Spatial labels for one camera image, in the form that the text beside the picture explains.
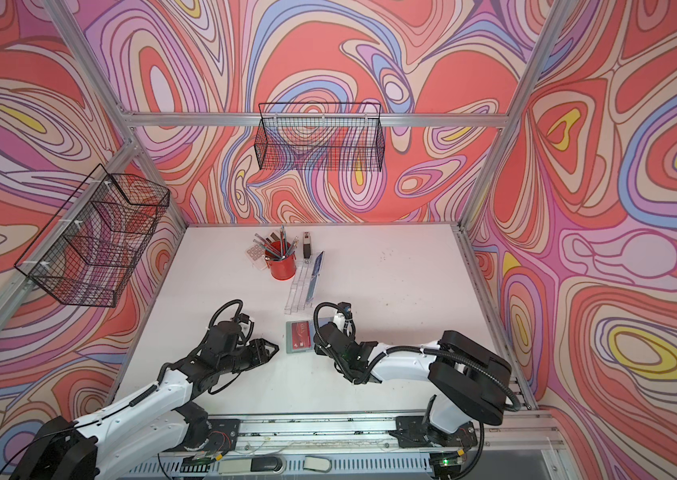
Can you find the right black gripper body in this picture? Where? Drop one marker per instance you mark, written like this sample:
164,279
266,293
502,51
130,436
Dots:
344,366

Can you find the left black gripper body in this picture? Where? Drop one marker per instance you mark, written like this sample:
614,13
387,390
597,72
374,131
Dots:
242,360

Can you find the mint green card wallet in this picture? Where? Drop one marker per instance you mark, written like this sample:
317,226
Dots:
289,347

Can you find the red card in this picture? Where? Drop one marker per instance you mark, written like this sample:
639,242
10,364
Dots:
300,336

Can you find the clear acrylic card holder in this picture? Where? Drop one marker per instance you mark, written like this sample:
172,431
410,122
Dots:
297,293

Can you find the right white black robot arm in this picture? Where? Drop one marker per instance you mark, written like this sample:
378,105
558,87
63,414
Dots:
472,383

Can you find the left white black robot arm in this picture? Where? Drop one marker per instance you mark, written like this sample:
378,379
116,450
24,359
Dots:
160,416

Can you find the blue VIP card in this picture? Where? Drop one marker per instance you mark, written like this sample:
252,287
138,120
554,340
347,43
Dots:
313,279

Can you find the red pen cup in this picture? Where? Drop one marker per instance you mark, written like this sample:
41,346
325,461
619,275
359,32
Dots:
281,260

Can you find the pink calculator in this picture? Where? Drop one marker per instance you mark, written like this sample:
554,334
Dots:
256,252

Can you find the left black wire basket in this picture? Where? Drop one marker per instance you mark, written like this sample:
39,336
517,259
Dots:
87,254

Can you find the black wire basket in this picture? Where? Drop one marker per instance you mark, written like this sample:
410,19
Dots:
87,254
320,136

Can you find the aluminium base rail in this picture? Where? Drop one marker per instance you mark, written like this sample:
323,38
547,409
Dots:
392,444

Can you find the back black wire basket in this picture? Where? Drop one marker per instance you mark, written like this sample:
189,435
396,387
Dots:
320,136

